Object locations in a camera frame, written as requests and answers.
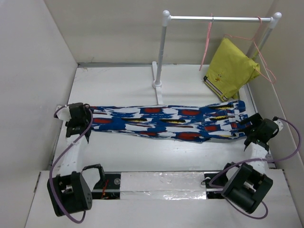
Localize blue white red patterned trousers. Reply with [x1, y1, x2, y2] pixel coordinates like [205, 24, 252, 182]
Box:
[90, 101, 248, 143]

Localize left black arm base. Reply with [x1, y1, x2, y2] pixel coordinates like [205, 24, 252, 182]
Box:
[92, 172, 121, 200]

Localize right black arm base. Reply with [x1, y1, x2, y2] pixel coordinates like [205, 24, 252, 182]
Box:
[200, 172, 228, 200]

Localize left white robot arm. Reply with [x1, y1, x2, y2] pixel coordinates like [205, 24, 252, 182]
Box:
[47, 103, 106, 224]

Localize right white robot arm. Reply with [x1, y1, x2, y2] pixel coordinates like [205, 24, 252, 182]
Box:
[219, 113, 282, 214]

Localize yellow folded garment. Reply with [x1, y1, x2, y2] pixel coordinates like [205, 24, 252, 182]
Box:
[203, 38, 260, 102]

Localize white metal clothes rack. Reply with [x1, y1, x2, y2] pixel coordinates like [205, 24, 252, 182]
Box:
[152, 10, 282, 105]

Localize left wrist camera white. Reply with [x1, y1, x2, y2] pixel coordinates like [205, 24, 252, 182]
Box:
[54, 104, 71, 122]

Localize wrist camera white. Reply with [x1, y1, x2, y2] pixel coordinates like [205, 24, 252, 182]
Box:
[273, 116, 284, 131]
[54, 104, 71, 122]

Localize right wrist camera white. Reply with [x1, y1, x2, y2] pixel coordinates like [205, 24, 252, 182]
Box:
[273, 116, 284, 131]

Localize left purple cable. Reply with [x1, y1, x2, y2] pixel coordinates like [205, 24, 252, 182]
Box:
[48, 104, 93, 224]

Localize pink wire hanger right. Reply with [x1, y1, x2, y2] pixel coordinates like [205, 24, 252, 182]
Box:
[223, 12, 282, 84]

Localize pink wire hanger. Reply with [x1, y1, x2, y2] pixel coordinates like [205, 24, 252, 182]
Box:
[223, 12, 282, 84]
[199, 13, 214, 71]

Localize pink wire hanger left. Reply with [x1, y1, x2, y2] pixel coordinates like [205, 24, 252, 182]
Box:
[199, 13, 214, 71]

